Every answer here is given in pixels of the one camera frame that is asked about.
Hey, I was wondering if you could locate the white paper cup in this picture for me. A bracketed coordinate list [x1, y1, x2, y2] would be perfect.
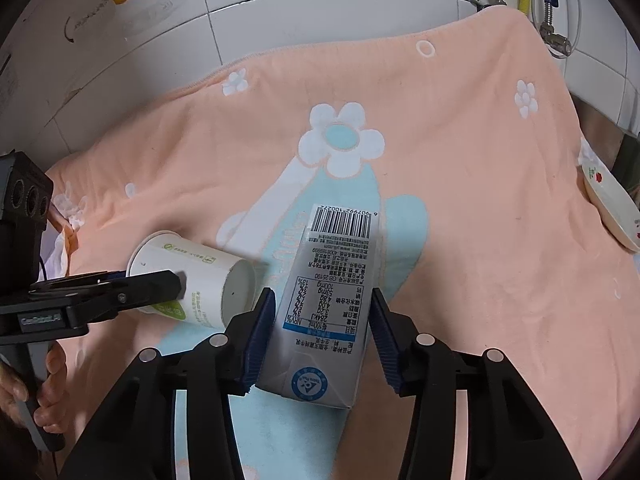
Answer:
[126, 230, 258, 331]

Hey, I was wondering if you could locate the metal valve fitting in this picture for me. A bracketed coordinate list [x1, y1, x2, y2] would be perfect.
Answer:
[540, 24, 574, 59]

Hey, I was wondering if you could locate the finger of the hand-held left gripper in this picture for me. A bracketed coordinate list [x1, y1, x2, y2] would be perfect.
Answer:
[29, 270, 127, 295]
[75, 269, 185, 328]

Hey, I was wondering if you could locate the white lilac cloth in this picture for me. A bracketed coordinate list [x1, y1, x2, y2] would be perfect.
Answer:
[42, 225, 81, 281]

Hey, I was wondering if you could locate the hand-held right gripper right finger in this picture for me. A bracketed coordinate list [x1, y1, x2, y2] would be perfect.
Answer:
[369, 287, 583, 480]

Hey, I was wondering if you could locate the white dish with red flower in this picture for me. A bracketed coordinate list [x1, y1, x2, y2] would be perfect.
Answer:
[580, 137, 640, 253]

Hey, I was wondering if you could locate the white blue milk carton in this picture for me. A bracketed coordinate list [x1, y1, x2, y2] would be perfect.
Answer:
[255, 203, 386, 411]

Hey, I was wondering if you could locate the person's left hand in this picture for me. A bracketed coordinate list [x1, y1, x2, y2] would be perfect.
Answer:
[0, 342, 69, 435]

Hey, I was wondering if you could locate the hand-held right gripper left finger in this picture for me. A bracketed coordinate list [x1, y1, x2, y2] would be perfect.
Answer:
[60, 287, 277, 480]

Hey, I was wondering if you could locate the orange floral blanket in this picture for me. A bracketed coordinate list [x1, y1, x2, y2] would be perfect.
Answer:
[42, 6, 640, 480]

